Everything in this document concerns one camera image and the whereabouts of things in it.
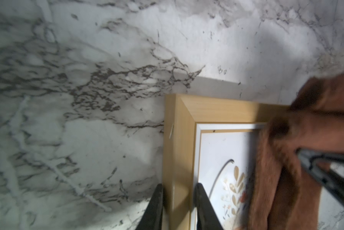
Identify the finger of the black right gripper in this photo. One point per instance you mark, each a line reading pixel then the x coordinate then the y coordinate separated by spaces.
pixel 329 179

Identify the light wood picture frame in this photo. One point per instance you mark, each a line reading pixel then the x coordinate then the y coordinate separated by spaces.
pixel 182 114

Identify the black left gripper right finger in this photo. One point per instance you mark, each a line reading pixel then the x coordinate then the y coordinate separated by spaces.
pixel 206 216

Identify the brown microfibre cloth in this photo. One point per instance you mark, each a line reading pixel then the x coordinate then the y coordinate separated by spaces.
pixel 285 196

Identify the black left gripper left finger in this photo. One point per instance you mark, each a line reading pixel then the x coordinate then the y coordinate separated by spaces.
pixel 152 217

